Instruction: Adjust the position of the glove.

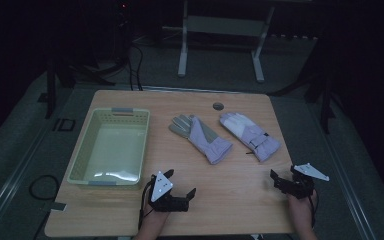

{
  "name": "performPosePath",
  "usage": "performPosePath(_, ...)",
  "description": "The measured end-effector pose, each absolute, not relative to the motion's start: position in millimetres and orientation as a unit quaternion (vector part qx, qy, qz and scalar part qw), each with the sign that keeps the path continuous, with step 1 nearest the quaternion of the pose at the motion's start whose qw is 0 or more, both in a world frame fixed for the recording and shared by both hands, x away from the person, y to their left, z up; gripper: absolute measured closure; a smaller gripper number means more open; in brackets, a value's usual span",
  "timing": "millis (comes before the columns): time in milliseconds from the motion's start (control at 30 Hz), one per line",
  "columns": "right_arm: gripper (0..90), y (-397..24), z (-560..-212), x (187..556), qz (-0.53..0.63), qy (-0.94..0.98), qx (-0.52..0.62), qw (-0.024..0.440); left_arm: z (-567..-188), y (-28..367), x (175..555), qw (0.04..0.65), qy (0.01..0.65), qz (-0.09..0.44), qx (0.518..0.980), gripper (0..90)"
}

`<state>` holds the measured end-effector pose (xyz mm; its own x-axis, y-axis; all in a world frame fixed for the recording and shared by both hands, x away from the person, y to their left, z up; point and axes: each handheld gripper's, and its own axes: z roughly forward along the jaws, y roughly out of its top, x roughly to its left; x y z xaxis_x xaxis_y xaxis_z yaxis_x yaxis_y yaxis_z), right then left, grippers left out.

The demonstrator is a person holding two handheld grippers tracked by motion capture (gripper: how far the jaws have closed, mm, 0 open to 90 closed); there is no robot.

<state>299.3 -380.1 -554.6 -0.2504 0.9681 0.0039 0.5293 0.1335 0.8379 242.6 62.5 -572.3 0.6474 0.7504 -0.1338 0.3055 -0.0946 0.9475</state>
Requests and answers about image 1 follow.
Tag pale green plastic basket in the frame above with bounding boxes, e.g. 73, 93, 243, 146
67, 107, 151, 187

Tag person's right hand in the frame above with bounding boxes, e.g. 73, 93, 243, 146
286, 189, 318, 219

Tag black metal stand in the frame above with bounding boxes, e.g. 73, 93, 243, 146
43, 58, 116, 120

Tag left hand-held gripper black cable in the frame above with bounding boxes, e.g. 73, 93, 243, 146
137, 175, 157, 232

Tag dark device with red light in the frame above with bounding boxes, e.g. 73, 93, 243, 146
112, 0, 135, 66

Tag white metal stand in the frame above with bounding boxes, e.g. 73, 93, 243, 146
177, 0, 277, 84

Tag black looped floor cable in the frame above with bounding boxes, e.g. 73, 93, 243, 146
28, 174, 61, 202

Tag dark stand with legs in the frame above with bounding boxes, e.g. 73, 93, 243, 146
268, 31, 339, 135

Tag grey tape piece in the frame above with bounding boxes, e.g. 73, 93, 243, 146
42, 201, 68, 213

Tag lavender glove with grey palm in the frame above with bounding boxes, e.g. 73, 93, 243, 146
168, 114, 234, 166

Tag black hanging cables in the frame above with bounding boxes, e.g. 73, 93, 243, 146
126, 41, 145, 92

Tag hand-held gripper black cable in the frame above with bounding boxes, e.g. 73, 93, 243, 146
308, 189, 320, 229
137, 175, 157, 232

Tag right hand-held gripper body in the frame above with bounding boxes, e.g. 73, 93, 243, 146
275, 162, 331, 200

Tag right hand-held gripper black cable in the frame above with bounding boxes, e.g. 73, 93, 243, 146
308, 189, 320, 229

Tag person's left hand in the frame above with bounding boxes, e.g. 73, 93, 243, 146
143, 199, 171, 229

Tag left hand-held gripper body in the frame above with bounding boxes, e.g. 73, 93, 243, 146
144, 170, 190, 213

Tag lavender white glove with strap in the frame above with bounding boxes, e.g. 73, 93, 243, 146
219, 111, 282, 163

